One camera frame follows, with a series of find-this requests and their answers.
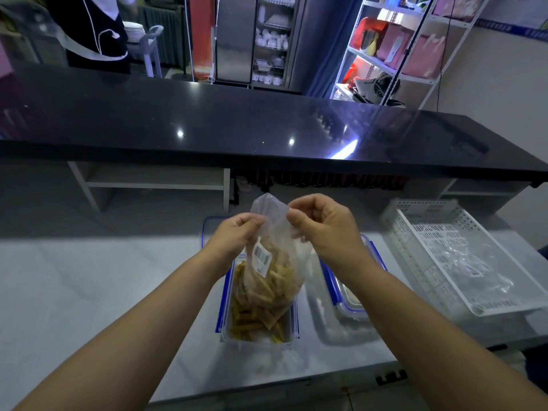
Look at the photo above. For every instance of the white small appliance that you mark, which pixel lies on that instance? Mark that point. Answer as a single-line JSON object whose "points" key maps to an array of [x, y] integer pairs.
{"points": [[364, 89]]}

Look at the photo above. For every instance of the clear blue-clipped plastic container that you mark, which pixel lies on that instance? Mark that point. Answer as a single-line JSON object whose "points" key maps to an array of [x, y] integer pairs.
{"points": [[222, 308], [331, 291]]}

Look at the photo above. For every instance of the blue curtain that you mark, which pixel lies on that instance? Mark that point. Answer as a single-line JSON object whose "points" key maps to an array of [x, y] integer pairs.
{"points": [[334, 59]]}

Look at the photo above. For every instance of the person's right hand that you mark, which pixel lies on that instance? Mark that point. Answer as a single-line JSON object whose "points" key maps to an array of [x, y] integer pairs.
{"points": [[334, 235]]}

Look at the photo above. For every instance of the clear lid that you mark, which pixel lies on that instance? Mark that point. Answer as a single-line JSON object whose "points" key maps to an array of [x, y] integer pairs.
{"points": [[210, 231], [376, 256]]}

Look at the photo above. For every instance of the stack of white plates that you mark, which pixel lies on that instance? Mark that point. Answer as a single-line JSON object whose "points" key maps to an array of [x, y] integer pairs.
{"points": [[133, 32]]}

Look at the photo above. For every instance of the black small appliance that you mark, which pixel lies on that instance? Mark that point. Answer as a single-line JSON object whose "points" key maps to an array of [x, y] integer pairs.
{"points": [[387, 87]]}

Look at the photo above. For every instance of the red bucket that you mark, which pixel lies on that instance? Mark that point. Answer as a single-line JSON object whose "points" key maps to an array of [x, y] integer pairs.
{"points": [[350, 77]]}

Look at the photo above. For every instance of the white perforated plastic basket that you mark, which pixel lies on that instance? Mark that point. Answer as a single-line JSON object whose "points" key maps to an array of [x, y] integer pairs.
{"points": [[406, 252]]}

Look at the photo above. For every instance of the person's left forearm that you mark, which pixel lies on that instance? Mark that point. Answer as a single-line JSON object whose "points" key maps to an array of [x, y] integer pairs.
{"points": [[120, 351]]}

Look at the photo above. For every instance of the narrow pink gift bag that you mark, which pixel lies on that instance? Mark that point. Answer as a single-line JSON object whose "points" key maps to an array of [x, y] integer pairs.
{"points": [[394, 47]]}

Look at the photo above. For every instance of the person's left hand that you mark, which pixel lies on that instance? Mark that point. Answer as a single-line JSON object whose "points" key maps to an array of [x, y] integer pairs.
{"points": [[233, 239]]}

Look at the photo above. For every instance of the pale plastic serving cart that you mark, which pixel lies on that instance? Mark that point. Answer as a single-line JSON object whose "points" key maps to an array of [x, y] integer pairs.
{"points": [[152, 42]]}

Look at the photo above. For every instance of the black cylindrical canister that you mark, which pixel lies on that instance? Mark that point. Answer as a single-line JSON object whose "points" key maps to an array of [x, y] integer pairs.
{"points": [[235, 193]]}

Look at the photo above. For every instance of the teal skirted table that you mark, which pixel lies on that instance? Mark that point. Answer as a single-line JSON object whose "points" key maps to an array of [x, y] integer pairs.
{"points": [[167, 38]]}

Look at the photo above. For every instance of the pile of pale food cubes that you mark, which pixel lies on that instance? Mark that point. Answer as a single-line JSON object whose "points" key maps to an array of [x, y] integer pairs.
{"points": [[351, 297]]}

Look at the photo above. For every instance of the group of white dishes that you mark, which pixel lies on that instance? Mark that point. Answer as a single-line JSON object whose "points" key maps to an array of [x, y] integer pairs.
{"points": [[273, 38]]}

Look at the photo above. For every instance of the wide pink gift bag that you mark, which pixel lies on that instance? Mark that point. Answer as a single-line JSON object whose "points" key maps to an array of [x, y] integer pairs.
{"points": [[424, 57]]}

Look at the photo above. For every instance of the blue-bordered wall poster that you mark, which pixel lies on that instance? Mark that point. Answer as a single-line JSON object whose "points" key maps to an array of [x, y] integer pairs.
{"points": [[522, 17]]}

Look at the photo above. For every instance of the red standing banner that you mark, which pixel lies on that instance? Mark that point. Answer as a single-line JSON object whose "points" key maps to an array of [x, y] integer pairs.
{"points": [[201, 34]]}

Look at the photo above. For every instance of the person's right forearm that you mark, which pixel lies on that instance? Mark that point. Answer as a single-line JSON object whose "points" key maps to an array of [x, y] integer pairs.
{"points": [[449, 346]]}

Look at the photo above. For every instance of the bag of yellow strip snacks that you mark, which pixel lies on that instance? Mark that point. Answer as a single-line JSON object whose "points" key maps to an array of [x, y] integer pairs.
{"points": [[278, 231]]}

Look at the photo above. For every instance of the patterned pink gift bag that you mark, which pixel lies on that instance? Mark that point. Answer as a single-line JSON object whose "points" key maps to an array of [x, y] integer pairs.
{"points": [[458, 6]]}

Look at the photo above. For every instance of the red gift box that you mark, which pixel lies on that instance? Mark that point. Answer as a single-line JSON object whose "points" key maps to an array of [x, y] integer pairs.
{"points": [[357, 27]]}

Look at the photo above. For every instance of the white metal shelf rack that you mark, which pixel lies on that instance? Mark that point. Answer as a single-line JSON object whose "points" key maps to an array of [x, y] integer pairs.
{"points": [[368, 59]]}

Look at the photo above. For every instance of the black top bar counter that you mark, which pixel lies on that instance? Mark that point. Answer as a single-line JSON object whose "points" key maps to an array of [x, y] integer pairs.
{"points": [[214, 119]]}

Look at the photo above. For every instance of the white flat mop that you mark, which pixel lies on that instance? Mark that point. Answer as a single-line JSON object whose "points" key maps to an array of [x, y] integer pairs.
{"points": [[212, 47]]}

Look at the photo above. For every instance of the stainless steel dish cabinet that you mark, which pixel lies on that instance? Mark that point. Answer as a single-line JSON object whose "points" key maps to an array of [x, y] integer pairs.
{"points": [[233, 38]]}

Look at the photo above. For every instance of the bag of pale round snacks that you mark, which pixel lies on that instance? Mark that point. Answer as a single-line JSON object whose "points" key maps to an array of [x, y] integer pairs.
{"points": [[471, 269]]}

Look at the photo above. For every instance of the pink plastic bin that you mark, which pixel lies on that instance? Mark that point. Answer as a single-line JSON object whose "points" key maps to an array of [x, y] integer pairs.
{"points": [[5, 59]]}

